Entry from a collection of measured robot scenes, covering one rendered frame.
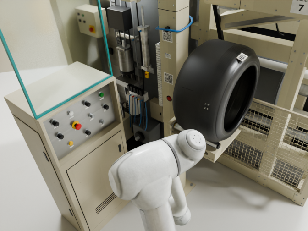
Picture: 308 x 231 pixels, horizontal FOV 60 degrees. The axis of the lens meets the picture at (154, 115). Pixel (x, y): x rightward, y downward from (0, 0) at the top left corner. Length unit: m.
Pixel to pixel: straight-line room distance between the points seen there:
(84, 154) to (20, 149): 1.71
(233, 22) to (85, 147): 1.24
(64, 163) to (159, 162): 1.05
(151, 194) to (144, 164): 0.09
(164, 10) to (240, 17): 0.49
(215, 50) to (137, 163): 0.91
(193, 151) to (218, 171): 1.98
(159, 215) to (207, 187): 1.81
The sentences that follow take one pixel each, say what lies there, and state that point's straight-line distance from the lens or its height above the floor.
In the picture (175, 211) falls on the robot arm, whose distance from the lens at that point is 1.35.
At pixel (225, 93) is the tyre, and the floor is 1.35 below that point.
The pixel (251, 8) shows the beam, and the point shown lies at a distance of 1.64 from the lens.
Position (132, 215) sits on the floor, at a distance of 2.51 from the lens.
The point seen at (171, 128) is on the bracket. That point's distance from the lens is 1.86.
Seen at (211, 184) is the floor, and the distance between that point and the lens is 2.69.
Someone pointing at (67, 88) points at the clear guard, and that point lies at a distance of 1.58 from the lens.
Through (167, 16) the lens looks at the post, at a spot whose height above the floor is 1.62.
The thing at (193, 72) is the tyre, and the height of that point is 1.41.
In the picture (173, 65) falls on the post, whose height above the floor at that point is 1.33.
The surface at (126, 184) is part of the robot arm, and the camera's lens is 0.78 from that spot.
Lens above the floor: 2.12
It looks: 38 degrees down
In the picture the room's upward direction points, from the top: 4 degrees counter-clockwise
